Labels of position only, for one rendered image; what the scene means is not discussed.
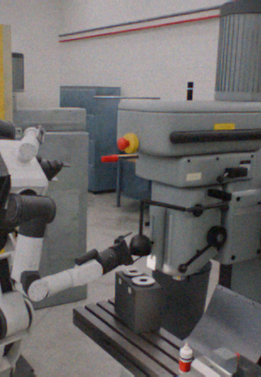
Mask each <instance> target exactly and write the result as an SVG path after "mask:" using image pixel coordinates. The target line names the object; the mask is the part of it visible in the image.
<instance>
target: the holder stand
mask: <svg viewBox="0 0 261 377"><path fill-rule="evenodd" d="M115 312H116V313H117V315H118V316H119V317H120V318H121V319H122V320H123V322H124V323H125V324H126V325H127V326H128V327H129V328H130V329H131V330H132V331H133V332H134V333H140V332H149V331H154V330H159V329H160V327H161V312H162V286H161V285H160V284H158V283H157V282H156V281H155V280H154V279H152V278H151V277H150V276H148V275H147V274H146V273H144V272H143V270H141V269H140V268H126V269H124V270H123V271H118V272H115Z"/></svg>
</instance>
